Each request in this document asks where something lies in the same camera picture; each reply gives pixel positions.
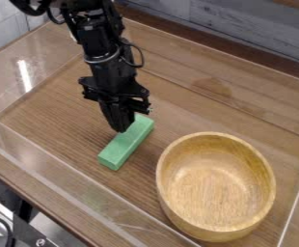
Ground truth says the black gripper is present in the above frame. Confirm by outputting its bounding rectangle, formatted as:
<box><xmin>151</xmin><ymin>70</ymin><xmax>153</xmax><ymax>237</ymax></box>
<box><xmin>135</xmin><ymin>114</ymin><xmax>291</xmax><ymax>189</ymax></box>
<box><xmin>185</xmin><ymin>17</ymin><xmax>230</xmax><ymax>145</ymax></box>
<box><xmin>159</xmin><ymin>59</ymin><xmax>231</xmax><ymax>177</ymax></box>
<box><xmin>79</xmin><ymin>53</ymin><xmax>151</xmax><ymax>133</ymax></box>

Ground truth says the green rectangular block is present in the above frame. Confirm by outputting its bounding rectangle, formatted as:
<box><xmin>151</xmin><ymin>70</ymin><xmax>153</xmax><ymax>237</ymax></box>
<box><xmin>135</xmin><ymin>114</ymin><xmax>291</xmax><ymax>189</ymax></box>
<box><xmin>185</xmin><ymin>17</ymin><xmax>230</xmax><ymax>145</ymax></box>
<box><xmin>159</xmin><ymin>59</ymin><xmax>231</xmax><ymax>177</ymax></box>
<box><xmin>98</xmin><ymin>115</ymin><xmax>155</xmax><ymax>171</ymax></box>

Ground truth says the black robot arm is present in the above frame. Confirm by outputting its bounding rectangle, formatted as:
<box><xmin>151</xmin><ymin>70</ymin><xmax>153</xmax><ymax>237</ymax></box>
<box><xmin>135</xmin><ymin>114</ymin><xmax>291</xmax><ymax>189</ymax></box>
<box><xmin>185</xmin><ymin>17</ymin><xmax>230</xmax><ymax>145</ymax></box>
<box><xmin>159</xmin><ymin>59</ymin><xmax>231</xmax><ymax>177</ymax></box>
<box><xmin>10</xmin><ymin>0</ymin><xmax>150</xmax><ymax>133</ymax></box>

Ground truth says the brown wooden bowl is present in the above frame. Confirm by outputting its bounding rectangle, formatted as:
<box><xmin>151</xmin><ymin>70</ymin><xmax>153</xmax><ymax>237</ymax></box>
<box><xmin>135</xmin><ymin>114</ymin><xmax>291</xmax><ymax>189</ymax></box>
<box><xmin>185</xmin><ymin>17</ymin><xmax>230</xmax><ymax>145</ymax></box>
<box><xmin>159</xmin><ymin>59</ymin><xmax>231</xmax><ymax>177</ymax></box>
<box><xmin>157</xmin><ymin>131</ymin><xmax>278</xmax><ymax>242</ymax></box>

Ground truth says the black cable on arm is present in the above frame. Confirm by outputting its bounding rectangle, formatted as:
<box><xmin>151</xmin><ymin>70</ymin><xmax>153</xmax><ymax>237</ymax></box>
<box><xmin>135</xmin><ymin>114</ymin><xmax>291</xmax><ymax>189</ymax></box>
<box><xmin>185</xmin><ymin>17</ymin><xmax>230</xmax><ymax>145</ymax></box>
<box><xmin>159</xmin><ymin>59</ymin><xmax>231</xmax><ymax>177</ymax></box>
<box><xmin>45</xmin><ymin>6</ymin><xmax>146</xmax><ymax>69</ymax></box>

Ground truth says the metal frame lower left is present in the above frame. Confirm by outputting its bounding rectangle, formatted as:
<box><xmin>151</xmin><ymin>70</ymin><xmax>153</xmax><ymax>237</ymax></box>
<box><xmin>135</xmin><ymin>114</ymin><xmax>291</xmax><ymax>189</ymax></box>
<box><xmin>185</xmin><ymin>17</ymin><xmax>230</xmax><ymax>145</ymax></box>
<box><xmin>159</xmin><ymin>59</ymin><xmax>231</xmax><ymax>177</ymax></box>
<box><xmin>0</xmin><ymin>191</ymin><xmax>51</xmax><ymax>247</ymax></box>

